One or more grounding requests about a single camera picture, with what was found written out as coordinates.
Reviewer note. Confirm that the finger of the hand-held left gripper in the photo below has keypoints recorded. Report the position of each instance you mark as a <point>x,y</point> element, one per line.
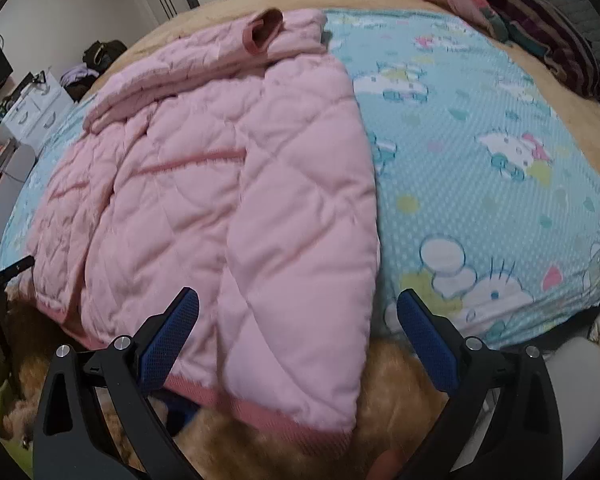
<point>7,271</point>

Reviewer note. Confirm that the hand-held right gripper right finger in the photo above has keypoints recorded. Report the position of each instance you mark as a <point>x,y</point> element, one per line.
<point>422,332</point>

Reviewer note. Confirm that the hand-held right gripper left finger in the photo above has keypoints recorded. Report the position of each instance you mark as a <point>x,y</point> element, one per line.
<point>175,332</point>

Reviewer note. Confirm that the pink quilted jacket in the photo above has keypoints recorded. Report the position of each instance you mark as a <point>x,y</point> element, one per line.
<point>205,185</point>

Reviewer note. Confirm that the purple clothes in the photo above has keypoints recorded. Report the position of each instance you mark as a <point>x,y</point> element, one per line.
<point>77,75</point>

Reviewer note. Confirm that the tan fluffy cloth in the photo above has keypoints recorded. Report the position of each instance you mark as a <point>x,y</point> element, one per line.
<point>390,390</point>

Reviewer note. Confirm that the blue cartoon cat blanket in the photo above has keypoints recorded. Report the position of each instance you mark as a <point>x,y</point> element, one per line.
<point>480,210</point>

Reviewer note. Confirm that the white drawer chest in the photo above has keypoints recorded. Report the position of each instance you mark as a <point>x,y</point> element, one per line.
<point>35,110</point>

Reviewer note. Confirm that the black bag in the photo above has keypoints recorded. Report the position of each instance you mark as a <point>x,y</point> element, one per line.
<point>102,55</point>

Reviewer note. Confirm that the dark striped cloth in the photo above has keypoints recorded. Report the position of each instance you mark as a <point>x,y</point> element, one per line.
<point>550,40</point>

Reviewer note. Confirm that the bed with tan cover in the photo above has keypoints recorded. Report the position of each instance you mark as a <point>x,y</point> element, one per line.
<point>220,0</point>

